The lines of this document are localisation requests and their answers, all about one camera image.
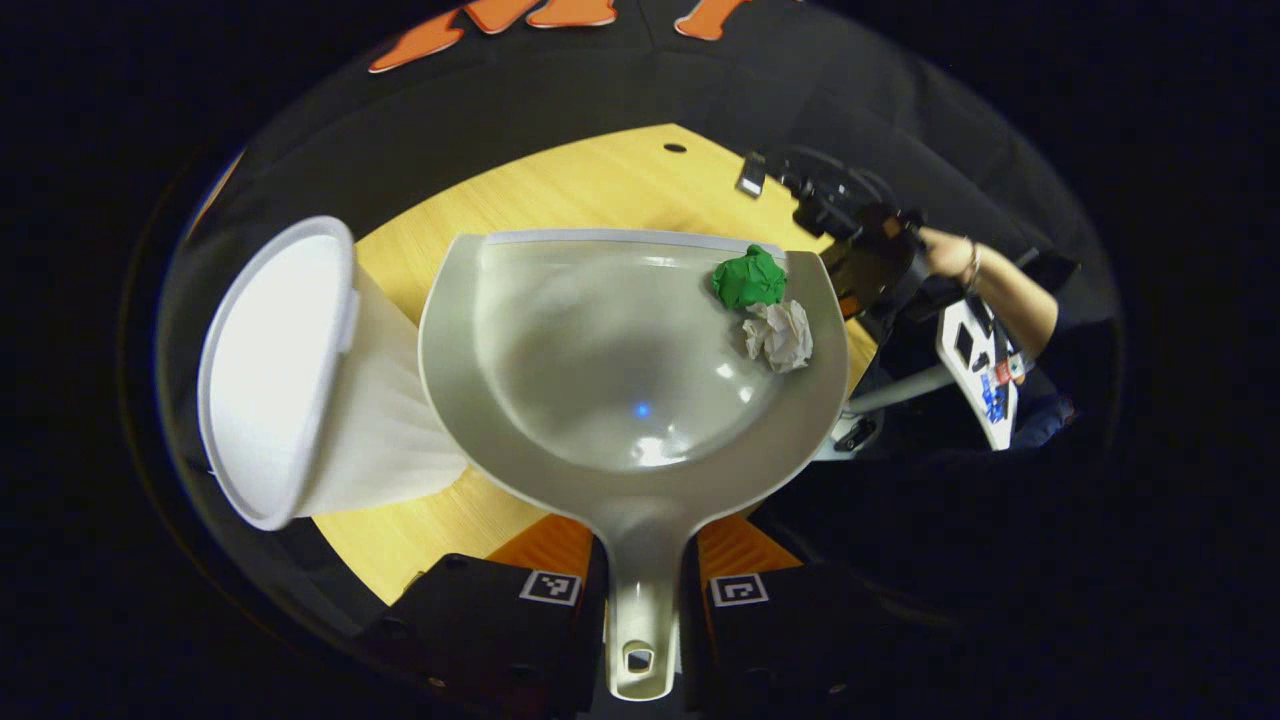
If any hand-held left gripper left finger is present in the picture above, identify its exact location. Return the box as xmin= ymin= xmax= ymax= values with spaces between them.
xmin=362 ymin=513 xmax=609 ymax=717

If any green paper ball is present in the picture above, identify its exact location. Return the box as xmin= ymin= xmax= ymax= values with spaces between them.
xmin=711 ymin=244 xmax=789 ymax=310

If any grey bar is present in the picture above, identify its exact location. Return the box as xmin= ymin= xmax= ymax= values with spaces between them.
xmin=846 ymin=362 xmax=957 ymax=417

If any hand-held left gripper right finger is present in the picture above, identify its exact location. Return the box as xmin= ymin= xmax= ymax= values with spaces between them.
xmin=683 ymin=513 xmax=906 ymax=717

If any white paper ball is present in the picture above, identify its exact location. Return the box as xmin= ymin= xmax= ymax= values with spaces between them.
xmin=741 ymin=299 xmax=815 ymax=375

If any white garbage bin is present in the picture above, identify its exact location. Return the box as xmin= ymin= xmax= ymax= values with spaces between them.
xmin=196 ymin=215 xmax=471 ymax=532

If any white dustpan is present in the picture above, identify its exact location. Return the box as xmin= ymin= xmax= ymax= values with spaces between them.
xmin=417 ymin=228 xmax=852 ymax=702

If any wooden desktop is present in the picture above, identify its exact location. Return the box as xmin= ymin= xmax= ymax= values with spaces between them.
xmin=310 ymin=123 xmax=881 ymax=606

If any white panel with stickers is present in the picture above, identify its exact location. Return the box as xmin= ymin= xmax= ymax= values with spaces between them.
xmin=934 ymin=297 xmax=1024 ymax=453

